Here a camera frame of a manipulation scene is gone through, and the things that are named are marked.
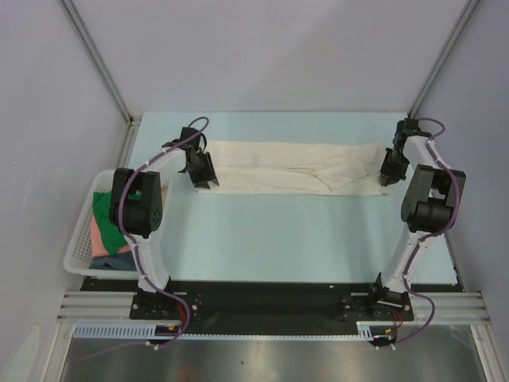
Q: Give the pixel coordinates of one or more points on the aluminium frame rail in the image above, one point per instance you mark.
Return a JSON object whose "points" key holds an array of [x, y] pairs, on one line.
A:
{"points": [[451, 308]]}

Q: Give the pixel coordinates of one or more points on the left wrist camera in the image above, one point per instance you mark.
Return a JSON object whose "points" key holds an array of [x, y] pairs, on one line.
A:
{"points": [[191, 140]]}

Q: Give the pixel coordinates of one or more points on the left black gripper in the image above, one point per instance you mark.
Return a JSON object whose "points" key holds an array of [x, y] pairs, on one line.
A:
{"points": [[200, 181]]}

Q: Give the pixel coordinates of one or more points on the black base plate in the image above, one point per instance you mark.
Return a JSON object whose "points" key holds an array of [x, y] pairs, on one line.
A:
{"points": [[261, 309]]}

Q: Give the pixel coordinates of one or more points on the white plastic laundry basket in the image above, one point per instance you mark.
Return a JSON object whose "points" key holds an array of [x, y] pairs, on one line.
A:
{"points": [[78, 257]]}

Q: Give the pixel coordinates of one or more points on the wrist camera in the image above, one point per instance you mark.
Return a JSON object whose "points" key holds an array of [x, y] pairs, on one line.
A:
{"points": [[407, 128], [191, 140]]}

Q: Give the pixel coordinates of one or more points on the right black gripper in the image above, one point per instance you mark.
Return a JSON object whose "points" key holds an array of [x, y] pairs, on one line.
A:
{"points": [[391, 169]]}

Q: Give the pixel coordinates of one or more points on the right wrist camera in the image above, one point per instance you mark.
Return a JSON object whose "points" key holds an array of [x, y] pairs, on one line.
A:
{"points": [[407, 128]]}

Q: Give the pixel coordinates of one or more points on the right aluminium corner post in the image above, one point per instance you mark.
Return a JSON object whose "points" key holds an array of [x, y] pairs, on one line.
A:
{"points": [[451, 42]]}

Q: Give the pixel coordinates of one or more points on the aluminium corner post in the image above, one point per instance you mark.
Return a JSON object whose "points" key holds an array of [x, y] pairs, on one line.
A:
{"points": [[451, 42], [90, 48]]}

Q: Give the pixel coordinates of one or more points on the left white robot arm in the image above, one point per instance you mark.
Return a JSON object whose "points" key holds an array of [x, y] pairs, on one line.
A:
{"points": [[138, 212]]}

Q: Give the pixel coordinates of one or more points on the left aluminium corner post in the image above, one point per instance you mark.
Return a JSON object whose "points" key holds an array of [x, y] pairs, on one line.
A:
{"points": [[90, 48]]}

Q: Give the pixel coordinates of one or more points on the green t shirt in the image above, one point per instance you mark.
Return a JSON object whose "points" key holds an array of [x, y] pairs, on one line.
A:
{"points": [[101, 204]]}

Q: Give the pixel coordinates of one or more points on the pink t shirt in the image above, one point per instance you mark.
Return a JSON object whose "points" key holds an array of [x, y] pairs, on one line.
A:
{"points": [[97, 242]]}

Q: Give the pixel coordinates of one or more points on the cream t shirt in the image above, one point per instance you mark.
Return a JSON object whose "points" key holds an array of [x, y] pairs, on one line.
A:
{"points": [[281, 168]]}

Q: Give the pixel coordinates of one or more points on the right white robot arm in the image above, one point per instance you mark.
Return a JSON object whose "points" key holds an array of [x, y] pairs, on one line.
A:
{"points": [[429, 209]]}

